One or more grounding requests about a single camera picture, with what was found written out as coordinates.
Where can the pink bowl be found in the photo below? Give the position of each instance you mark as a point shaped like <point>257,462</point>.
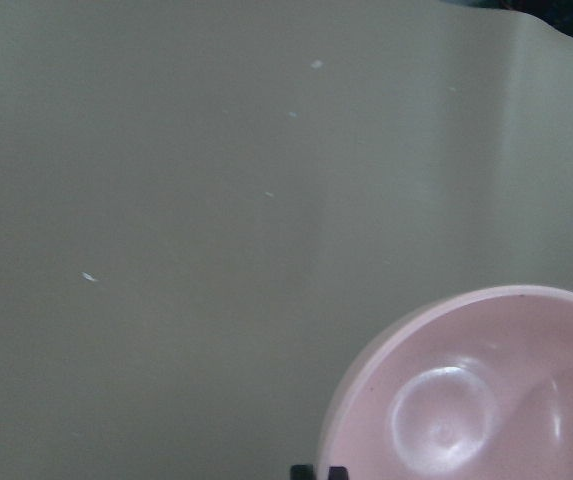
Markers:
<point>476,386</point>

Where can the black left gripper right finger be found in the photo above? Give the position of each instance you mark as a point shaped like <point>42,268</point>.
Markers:
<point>338,473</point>

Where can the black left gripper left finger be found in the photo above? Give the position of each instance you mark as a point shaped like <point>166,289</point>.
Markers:
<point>301,472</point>

